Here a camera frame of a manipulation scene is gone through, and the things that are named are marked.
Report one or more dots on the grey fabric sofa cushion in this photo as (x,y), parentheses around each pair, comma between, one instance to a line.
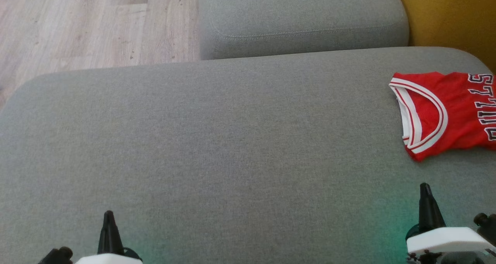
(302,16)

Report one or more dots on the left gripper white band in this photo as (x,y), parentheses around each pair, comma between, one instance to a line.
(108,259)

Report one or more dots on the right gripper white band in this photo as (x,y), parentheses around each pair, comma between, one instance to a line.
(445,238)

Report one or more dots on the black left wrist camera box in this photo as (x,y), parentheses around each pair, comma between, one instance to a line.
(58,256)

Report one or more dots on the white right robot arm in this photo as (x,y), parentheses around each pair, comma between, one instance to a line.
(465,258)

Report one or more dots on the red basketball jersey white trim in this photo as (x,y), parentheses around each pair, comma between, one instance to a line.
(457,109)

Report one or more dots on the yellow upholstered furniture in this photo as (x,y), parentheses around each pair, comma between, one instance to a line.
(453,16)

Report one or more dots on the grey fabric sofa seat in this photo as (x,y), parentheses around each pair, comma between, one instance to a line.
(213,147)

